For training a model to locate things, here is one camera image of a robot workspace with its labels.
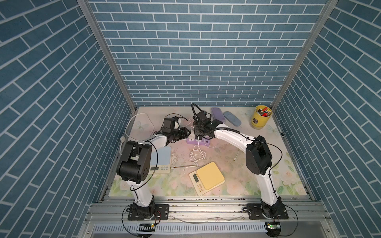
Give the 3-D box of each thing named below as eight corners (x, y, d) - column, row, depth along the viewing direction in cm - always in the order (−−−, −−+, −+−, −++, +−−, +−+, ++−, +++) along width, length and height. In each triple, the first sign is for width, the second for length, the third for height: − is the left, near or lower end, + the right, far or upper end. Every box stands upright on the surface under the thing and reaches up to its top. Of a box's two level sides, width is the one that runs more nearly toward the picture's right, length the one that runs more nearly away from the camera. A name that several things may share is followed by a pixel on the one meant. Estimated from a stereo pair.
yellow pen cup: (251, 129, 109) (257, 117, 99) (248, 117, 117) (253, 105, 106) (266, 129, 110) (274, 117, 99) (262, 117, 117) (269, 105, 106)
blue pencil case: (237, 127, 111) (238, 125, 109) (221, 115, 118) (221, 113, 117) (242, 123, 113) (243, 121, 111) (225, 112, 121) (226, 110, 119)
